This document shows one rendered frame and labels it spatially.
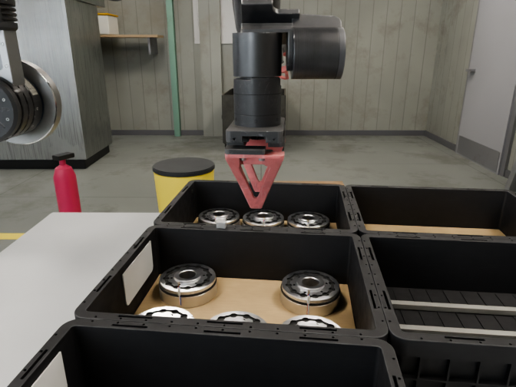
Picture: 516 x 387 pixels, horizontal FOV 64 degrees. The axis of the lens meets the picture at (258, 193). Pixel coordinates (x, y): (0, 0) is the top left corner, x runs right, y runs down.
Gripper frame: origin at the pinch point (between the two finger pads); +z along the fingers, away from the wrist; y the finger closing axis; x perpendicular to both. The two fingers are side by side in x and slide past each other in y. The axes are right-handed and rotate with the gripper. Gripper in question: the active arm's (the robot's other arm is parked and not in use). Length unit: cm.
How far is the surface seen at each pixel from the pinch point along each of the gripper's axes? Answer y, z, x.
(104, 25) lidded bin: 529, -48, 250
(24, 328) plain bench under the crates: 18, 37, 51
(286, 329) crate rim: -8.6, 14.3, -4.1
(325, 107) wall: 600, 68, -56
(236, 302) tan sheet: 11.3, 24.4, 4.9
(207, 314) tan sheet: 7.4, 24.3, 9.2
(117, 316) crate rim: -7.9, 14.2, 17.3
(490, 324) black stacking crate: 8.6, 24.7, -37.1
